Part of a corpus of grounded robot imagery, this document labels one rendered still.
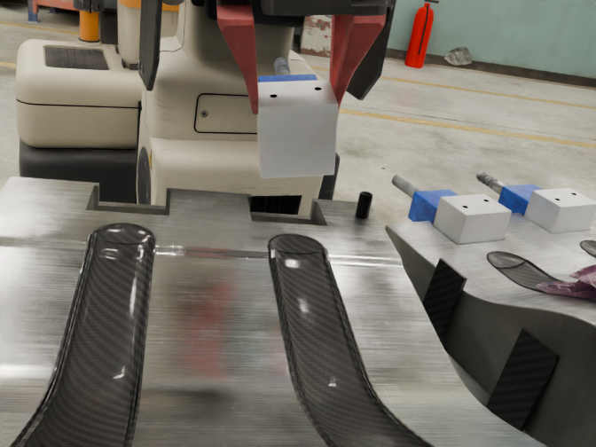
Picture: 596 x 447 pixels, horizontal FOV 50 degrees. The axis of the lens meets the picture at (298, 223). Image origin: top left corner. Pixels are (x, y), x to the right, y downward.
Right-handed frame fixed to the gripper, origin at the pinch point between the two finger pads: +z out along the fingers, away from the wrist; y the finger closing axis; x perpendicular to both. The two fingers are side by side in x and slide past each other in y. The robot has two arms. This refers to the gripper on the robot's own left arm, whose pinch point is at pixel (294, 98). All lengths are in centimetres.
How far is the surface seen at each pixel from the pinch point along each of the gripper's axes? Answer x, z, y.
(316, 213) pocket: -0.1, 9.4, 1.8
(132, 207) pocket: -0.1, 8.1, -11.6
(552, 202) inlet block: 5.4, 13.5, 24.2
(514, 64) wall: 480, 199, 257
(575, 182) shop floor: 230, 161, 180
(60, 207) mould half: -3.6, 5.5, -15.5
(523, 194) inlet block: 9.6, 15.3, 23.7
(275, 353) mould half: -17.0, 5.9, -2.8
